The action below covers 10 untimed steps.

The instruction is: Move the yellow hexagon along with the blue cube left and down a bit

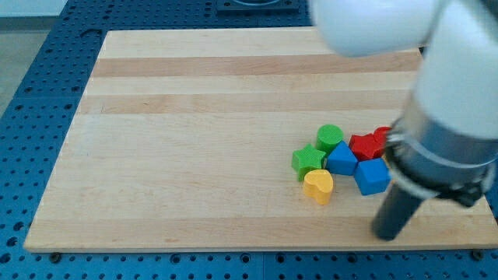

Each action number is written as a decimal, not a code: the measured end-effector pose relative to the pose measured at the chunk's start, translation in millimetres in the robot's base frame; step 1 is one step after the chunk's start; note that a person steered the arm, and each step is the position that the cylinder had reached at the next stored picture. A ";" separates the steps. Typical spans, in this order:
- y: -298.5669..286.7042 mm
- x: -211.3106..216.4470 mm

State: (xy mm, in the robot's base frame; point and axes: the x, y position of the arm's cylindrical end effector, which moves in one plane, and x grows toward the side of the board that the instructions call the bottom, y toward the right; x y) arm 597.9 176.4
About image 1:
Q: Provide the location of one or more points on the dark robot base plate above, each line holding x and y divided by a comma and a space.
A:
232, 6

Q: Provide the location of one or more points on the green star block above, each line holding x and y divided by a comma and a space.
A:
307, 159

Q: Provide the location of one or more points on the blue cube block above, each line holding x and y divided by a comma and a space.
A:
372, 176

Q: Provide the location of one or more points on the yellow heart block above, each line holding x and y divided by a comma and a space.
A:
319, 185

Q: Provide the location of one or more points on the red block behind star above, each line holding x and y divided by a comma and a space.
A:
380, 134

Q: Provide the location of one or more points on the green cylinder block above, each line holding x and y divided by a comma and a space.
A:
328, 137

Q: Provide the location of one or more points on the wooden board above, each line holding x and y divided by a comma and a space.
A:
183, 141

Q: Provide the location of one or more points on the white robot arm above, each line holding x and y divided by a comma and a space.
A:
457, 81

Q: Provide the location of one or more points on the silver metal wrist flange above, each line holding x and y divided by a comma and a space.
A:
430, 160

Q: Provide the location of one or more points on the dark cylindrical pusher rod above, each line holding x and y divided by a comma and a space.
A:
396, 210

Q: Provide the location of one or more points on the blue triangular block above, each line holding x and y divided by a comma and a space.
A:
341, 160

